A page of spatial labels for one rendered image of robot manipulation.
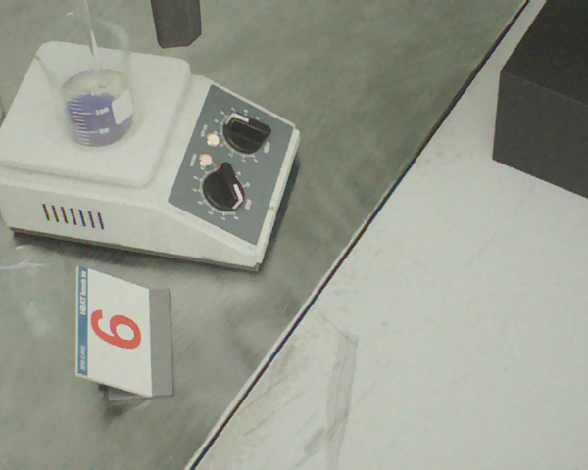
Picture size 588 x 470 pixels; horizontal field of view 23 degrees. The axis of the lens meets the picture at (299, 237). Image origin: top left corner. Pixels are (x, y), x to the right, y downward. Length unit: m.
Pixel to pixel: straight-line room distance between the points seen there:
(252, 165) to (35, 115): 0.16
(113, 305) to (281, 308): 0.12
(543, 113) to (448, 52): 0.17
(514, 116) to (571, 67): 0.06
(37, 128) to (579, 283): 0.41
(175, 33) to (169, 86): 0.20
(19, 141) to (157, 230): 0.12
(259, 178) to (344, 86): 0.15
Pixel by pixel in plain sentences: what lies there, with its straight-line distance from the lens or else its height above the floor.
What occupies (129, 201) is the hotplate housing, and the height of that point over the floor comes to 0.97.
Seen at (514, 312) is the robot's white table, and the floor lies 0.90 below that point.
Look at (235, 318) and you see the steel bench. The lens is 1.02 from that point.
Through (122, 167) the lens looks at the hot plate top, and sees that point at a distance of 1.00.
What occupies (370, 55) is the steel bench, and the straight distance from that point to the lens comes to 1.18.
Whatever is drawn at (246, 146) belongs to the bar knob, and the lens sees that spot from 1.05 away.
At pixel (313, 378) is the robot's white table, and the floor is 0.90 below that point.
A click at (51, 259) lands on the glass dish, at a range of 1.06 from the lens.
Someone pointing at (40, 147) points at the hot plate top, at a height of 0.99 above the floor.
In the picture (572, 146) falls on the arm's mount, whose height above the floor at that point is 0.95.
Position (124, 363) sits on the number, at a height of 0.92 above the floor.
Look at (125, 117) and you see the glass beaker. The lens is 1.00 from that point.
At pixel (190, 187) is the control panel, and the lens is 1.02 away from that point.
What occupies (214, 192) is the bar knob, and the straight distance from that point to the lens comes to 1.02.
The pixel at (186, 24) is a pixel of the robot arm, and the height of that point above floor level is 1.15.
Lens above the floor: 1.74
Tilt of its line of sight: 53 degrees down
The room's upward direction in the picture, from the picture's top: 5 degrees counter-clockwise
